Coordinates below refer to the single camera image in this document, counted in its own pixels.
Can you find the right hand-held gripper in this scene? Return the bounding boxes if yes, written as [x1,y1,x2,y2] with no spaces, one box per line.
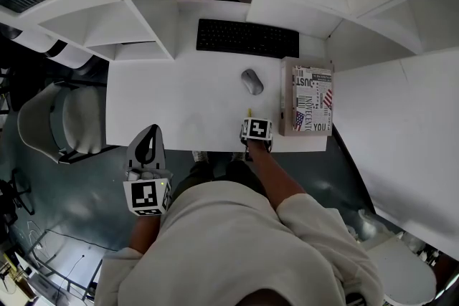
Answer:
[239,118,274,154]

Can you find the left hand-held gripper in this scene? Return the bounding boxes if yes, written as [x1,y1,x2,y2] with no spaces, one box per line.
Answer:
[123,123,174,217]

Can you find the person's left forearm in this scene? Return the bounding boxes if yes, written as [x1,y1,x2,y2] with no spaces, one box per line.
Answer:
[128,214,161,256]

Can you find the person's right forearm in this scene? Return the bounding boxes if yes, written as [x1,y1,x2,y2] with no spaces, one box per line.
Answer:
[246,138,308,213]

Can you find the beige flat box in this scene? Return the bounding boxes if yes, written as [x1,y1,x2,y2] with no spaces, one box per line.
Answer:
[278,56,335,138]

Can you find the grey computer mouse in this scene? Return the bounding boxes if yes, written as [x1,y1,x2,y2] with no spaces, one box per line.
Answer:
[240,68,265,96]

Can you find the person's dark trousers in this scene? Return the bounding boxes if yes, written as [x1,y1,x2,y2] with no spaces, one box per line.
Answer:
[171,151,268,202]

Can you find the patterned black white book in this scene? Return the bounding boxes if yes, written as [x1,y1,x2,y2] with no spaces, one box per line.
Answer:
[291,64,333,133]

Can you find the grey office chair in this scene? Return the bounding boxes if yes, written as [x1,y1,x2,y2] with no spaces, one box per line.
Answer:
[16,81,122,166]

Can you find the black keyboard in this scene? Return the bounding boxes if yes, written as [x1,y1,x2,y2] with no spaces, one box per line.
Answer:
[195,18,301,59]

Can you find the person's white sweatshirt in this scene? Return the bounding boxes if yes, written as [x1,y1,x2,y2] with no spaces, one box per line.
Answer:
[93,179,385,306]

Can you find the white black floor appliance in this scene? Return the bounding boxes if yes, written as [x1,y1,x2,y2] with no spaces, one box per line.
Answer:
[0,21,109,87]

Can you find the white desk with shelves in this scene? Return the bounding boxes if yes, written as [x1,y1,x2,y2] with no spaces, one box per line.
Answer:
[0,0,459,155]

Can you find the black swivel chair base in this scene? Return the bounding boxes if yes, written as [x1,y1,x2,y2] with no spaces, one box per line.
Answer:
[0,167,37,227]

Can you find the white ornate side table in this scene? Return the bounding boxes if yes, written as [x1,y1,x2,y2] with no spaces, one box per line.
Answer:
[358,208,438,306]

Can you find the white floor cable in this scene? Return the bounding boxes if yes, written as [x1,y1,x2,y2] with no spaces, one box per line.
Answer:
[26,219,48,252]

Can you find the metal frame glass table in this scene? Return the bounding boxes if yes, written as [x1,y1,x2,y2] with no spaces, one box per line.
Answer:
[25,228,105,302]

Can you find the black floor cable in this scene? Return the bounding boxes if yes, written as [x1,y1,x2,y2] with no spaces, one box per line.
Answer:
[56,254,87,295]

